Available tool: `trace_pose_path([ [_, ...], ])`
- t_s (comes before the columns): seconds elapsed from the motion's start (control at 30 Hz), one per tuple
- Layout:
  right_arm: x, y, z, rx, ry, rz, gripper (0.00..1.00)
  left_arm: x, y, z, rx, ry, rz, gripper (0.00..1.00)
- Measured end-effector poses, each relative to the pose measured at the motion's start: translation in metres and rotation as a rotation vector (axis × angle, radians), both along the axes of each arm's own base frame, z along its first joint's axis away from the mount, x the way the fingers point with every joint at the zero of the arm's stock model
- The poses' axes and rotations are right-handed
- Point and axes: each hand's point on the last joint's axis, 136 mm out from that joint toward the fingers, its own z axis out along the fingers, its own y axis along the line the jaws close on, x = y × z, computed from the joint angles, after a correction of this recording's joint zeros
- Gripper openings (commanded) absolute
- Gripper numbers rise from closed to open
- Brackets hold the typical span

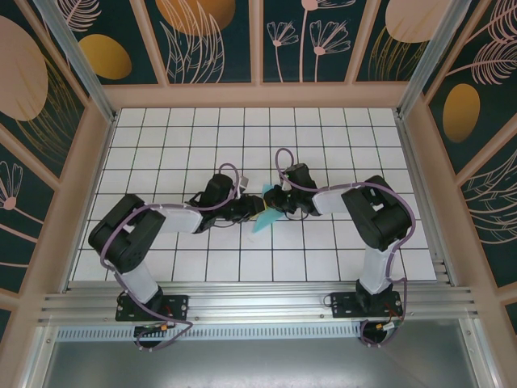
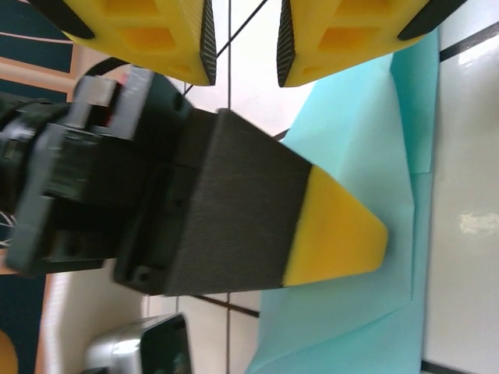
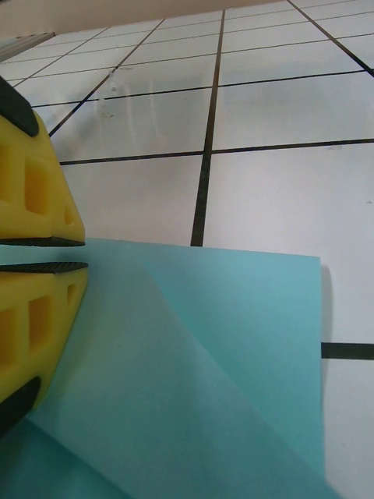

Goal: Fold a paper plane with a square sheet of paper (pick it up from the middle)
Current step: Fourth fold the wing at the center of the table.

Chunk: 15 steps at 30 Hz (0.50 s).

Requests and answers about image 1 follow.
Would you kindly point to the grey metal sheet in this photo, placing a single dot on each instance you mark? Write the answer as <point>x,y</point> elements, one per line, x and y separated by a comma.
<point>258,363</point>

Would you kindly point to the wall panel with feather outlines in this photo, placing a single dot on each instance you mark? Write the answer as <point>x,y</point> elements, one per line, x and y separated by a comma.
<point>460,113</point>

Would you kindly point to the wall panel with beige circle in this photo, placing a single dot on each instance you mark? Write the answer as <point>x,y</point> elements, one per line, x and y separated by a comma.
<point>404,24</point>

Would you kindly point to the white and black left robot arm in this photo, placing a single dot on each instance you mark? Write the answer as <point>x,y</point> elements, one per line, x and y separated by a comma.
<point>182,218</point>

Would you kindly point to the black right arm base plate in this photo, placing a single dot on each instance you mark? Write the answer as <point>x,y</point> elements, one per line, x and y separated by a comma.
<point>343,307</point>

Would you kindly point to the wall panel with pink flowers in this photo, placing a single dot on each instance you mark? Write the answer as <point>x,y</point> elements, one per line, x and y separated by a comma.
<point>291,60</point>

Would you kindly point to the aluminium corner post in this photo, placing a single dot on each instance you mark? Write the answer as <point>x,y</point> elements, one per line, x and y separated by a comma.
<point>78,52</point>
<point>429,52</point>

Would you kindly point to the wall panel with pink leaves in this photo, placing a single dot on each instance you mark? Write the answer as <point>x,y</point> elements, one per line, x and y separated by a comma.
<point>493,210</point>

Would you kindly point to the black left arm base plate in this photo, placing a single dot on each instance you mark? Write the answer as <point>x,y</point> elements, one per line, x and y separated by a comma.
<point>177,307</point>

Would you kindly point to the yellow power connector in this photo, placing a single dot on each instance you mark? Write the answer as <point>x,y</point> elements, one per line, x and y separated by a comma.
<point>161,327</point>
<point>383,326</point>

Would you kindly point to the wall panel with gold lines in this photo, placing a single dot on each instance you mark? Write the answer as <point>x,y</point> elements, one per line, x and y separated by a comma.
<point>24,81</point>

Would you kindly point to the aluminium mounting rail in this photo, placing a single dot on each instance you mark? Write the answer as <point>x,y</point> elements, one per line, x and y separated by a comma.
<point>258,303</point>

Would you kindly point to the aluminium table side rail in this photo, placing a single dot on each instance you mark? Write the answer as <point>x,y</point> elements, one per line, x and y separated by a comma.
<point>420,161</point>

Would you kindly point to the wall panel with single flower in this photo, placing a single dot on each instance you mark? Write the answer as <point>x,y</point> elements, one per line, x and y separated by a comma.
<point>20,242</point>

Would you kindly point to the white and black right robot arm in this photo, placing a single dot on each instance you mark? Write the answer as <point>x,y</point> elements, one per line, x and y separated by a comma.
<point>327,200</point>

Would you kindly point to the wall panel with leaf outlines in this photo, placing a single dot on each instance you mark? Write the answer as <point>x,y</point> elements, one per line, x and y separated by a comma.
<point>194,24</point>

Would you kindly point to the turquoise cloth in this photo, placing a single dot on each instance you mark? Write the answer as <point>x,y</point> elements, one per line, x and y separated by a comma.
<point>262,224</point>

